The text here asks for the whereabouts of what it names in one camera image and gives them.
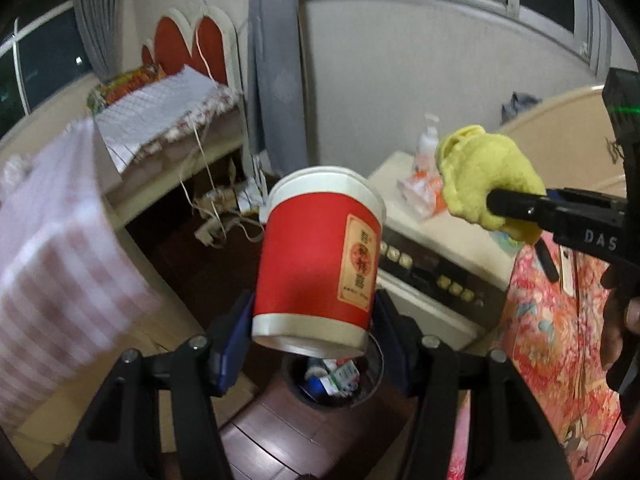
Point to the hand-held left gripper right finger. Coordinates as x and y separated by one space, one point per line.
395 347

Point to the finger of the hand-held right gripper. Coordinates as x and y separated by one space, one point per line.
549 262
520 206

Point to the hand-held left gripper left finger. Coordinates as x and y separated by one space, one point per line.
234 345

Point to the yellow cloth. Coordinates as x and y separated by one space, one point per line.
480 180

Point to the white green milk carton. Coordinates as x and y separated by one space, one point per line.
345 376

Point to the black trash bin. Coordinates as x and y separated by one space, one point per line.
295 380

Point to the red paper cup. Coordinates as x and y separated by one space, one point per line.
310 260

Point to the person's right hand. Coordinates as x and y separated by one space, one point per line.
617 320

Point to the white washing machine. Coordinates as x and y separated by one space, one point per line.
440 260

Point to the pink floral blanket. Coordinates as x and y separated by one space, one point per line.
545 360

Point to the orange white packet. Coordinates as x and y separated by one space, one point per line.
422 191

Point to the grey cloth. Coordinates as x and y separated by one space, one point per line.
520 106

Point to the white pump bottle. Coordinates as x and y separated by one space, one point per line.
429 137

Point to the white power strip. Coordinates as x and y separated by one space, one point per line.
247 199

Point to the pink checked tablecloth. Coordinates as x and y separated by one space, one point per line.
60 270

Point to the floral quilted mattress pad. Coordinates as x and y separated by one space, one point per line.
215 105

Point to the white checked bed sheet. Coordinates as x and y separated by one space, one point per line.
160 105

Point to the grey tied curtain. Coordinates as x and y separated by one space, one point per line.
277 70

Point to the colourful patterned pillow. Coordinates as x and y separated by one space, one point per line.
125 87

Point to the red white bed headboard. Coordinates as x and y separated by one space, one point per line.
180 42

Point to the large sliding window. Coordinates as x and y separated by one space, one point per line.
40 70

